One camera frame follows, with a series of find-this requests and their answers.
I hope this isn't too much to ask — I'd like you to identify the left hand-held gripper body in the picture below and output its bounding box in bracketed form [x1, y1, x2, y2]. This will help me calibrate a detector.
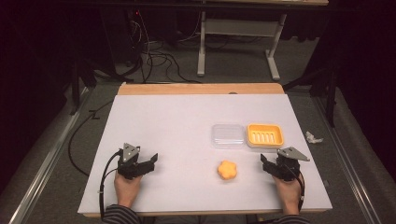
[117, 142, 145, 181]

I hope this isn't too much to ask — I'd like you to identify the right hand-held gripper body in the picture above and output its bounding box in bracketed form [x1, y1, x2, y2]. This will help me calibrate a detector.
[275, 147, 311, 182]

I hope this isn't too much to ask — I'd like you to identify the yellow soap dish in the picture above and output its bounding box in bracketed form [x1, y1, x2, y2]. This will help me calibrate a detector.
[245, 122, 286, 150]

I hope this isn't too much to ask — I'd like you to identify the orange flower-shaped soap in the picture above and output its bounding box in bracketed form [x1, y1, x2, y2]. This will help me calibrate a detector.
[217, 160, 238, 181]

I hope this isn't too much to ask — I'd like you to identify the clear plastic lid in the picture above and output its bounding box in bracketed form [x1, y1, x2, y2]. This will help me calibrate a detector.
[211, 123, 246, 150]

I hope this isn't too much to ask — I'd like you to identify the person's left hand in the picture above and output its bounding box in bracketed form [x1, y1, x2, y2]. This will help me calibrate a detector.
[113, 170, 144, 209]

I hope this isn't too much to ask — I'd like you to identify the person's right hand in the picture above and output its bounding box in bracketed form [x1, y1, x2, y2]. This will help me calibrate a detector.
[272, 174, 303, 216]

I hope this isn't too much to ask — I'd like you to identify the white table mat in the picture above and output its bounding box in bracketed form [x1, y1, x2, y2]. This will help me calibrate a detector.
[77, 93, 333, 216]

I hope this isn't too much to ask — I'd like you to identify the crumpled white paper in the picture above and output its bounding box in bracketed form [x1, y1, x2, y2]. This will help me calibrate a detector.
[304, 131, 325, 145]

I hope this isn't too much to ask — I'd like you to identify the wooden table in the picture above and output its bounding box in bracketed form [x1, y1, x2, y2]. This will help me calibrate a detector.
[82, 82, 326, 218]

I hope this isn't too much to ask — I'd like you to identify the dark metal stand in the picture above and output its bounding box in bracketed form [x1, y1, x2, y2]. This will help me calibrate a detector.
[68, 58, 98, 117]
[282, 65, 341, 129]

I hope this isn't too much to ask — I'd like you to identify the black computer tower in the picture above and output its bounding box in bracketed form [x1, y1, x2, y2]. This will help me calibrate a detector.
[101, 8, 143, 67]

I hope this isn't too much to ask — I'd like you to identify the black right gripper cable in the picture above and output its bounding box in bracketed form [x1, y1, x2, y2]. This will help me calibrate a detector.
[289, 167, 306, 213]

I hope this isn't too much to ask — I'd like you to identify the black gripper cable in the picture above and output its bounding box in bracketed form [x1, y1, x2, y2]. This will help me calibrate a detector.
[98, 148, 124, 219]
[289, 167, 306, 213]

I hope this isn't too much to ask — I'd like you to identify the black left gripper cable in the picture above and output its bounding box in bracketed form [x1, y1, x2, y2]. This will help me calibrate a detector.
[98, 148, 124, 219]

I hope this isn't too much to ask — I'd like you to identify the metal floor rail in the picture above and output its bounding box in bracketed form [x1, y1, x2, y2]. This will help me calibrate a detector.
[312, 95, 380, 224]
[8, 86, 92, 224]

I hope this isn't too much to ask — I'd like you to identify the long black floor cable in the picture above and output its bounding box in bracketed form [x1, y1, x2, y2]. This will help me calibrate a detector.
[67, 99, 115, 177]

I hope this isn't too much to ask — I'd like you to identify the bundle of black floor cables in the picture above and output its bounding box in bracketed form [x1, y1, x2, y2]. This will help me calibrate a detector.
[126, 10, 204, 85]

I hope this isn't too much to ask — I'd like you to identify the white desk frame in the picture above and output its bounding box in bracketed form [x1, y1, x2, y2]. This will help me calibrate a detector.
[196, 10, 288, 82]

